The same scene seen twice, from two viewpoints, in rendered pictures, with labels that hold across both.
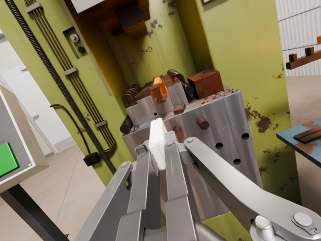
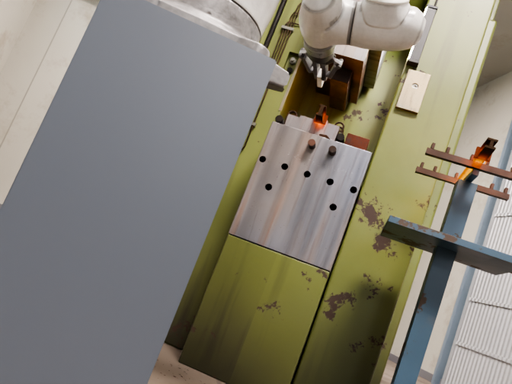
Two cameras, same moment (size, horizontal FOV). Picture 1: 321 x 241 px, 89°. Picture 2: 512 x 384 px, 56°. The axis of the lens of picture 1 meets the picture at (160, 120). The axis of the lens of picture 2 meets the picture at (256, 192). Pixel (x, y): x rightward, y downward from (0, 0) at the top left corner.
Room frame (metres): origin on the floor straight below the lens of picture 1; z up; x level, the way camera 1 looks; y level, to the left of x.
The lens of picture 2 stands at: (-1.24, -0.05, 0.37)
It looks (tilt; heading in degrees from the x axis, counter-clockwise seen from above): 9 degrees up; 5
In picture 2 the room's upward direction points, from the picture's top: 21 degrees clockwise
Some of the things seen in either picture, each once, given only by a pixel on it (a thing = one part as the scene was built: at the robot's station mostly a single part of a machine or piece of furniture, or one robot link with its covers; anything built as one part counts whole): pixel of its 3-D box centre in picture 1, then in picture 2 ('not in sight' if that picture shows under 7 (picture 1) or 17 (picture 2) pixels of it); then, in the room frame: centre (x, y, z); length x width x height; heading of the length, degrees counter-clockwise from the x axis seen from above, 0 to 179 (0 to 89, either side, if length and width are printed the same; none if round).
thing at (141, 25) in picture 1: (135, 25); (340, 90); (0.77, -0.06, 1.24); 0.30 x 0.07 x 0.06; 173
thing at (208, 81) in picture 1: (203, 82); (355, 148); (0.56, -0.19, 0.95); 0.12 x 0.09 x 0.07; 173
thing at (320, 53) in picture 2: not in sight; (320, 39); (-0.06, 0.04, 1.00); 0.09 x 0.06 x 0.09; 83
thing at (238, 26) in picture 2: not in sight; (212, 43); (-0.65, 0.12, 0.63); 0.22 x 0.18 x 0.06; 103
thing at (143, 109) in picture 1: (155, 92); (312, 144); (0.73, -0.03, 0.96); 0.42 x 0.20 x 0.09; 173
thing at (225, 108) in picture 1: (186, 136); (302, 207); (0.73, -0.09, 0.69); 0.56 x 0.38 x 0.45; 173
